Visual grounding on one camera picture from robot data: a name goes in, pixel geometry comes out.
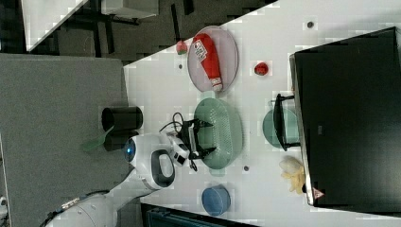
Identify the white garlic toy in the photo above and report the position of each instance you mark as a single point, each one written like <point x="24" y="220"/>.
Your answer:
<point x="291" y="165"/>

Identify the white side table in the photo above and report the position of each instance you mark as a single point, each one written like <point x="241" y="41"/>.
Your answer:
<point x="42" y="17"/>

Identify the red tomato toy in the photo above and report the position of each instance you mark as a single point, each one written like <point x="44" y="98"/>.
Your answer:
<point x="261" y="69"/>

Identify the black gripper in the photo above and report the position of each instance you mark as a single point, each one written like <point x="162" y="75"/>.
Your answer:
<point x="188" y="136"/>

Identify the mint green strainer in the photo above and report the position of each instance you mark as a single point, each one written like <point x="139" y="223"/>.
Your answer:
<point x="225" y="134"/>

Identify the red strawberry toy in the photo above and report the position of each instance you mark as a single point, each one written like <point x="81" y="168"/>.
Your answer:
<point x="181" y="47"/>

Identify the red ketchup bottle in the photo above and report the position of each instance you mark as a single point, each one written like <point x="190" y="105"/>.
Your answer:
<point x="207" y="55"/>

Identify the mint green bowl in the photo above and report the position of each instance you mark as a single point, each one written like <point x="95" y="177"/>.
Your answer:
<point x="291" y="128"/>

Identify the black oven door handle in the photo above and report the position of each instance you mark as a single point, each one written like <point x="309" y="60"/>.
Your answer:
<point x="279" y="123"/>

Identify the green translucent spatula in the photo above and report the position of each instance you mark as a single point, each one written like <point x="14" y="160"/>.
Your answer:
<point x="94" y="143"/>

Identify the black cylinder cup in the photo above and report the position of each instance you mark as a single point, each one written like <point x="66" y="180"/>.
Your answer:
<point x="120" y="123"/>

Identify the yellow banana toy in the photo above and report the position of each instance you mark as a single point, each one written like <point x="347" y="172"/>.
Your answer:
<point x="297" y="181"/>

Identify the blue cup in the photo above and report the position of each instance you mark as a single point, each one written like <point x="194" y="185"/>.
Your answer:
<point x="215" y="200"/>

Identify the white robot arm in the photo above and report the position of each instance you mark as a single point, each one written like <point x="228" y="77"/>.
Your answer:
<point x="153" y="158"/>

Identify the black microwave oven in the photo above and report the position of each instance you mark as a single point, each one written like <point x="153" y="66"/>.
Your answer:
<point x="348" y="105"/>

